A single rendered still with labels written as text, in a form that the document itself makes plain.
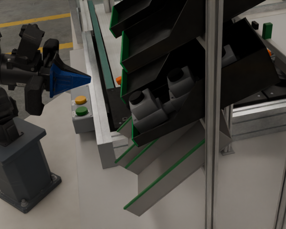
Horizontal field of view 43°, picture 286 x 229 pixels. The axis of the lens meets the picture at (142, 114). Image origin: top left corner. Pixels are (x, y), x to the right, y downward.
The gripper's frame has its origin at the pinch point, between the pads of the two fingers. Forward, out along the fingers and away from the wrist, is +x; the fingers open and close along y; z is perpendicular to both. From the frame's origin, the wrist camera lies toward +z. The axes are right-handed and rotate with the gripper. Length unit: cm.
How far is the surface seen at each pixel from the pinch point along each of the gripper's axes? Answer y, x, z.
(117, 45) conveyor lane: 99, 10, -40
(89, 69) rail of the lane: 69, -1, -37
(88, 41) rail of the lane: 98, -4, -39
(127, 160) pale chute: 7.2, 13.8, -26.4
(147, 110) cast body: -3.7, 14.5, -3.0
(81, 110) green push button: 39, -1, -36
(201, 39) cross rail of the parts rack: -5.4, 20.5, 13.1
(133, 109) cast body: -3.9, 11.9, -3.0
